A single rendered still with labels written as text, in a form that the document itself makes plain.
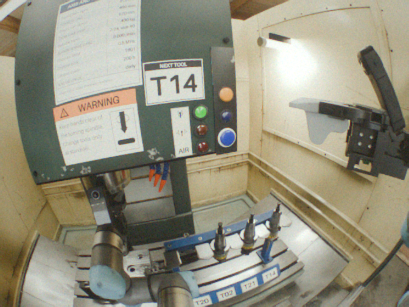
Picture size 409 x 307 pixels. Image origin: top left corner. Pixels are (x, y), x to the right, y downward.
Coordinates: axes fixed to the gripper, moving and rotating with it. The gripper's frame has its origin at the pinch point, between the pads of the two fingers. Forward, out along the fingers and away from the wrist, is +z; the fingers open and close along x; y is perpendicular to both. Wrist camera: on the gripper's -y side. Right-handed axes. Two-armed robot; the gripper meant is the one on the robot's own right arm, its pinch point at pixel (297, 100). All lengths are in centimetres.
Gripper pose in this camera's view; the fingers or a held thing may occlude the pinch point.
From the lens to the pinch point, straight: 26.9
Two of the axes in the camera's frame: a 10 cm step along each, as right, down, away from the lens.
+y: 0.6, 9.3, 3.7
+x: 6.6, -3.1, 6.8
